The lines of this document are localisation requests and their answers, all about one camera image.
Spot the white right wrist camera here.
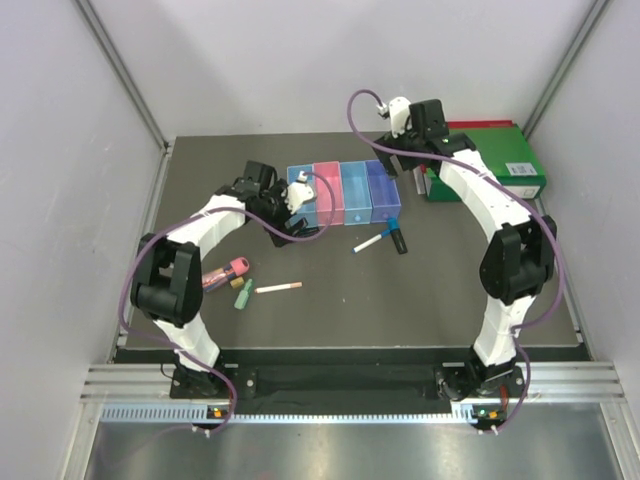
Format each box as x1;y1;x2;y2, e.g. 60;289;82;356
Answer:
377;97;412;138

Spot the aluminium rail bar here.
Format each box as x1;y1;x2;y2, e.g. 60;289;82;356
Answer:
525;361;625;404
80;364;175;403

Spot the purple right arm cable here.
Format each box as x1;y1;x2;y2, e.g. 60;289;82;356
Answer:
346;88;566;436

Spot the grey slotted cable duct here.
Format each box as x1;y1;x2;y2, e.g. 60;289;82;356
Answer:
99;403;501;426

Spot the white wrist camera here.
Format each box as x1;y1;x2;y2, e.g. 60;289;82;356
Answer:
284;171;317;214
377;97;412;138

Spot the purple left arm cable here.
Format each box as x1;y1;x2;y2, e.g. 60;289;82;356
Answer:
116;171;337;436

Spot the green ring binder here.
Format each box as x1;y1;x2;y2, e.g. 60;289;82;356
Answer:
450;121;547;200

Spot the left aluminium frame post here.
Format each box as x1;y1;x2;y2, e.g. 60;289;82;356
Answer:
71;0;170;153

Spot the light blue drawer box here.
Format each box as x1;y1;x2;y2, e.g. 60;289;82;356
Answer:
287;164;318;228

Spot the purple cap black highlighter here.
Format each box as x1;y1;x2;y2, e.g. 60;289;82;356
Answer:
295;227;320;238

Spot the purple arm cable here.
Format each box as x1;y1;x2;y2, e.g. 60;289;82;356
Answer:
346;88;566;436
116;171;337;436

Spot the blue cap black highlighter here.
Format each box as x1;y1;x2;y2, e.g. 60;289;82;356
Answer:
387;217;408;255

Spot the aluminium frame post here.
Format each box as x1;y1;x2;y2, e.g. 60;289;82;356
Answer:
71;0;170;153
522;0;613;139

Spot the purple drawer box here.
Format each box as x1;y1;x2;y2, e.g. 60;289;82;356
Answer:
365;160;402;223

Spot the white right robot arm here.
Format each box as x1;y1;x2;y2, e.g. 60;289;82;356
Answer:
376;97;557;400

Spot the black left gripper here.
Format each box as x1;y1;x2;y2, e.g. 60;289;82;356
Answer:
257;179;307;246

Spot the pink cap pen tube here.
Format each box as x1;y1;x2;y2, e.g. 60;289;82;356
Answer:
202;257;250;293

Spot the white orange pen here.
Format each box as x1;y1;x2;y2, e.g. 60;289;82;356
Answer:
254;282;303;294

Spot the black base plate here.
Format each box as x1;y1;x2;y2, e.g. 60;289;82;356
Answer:
169;363;528;401

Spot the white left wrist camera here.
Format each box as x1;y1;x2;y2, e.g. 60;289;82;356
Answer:
284;171;317;214

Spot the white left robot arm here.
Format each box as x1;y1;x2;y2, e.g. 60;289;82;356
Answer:
129;161;373;398

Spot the pink drawer box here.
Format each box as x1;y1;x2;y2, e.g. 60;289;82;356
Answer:
313;161;345;226

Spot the white blue marker pen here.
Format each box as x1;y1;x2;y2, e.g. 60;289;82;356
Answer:
352;230;390;254

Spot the left aluminium rail bar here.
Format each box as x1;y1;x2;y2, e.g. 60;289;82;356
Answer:
80;364;175;403

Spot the sky blue drawer box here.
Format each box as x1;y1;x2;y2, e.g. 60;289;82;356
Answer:
340;161;373;226

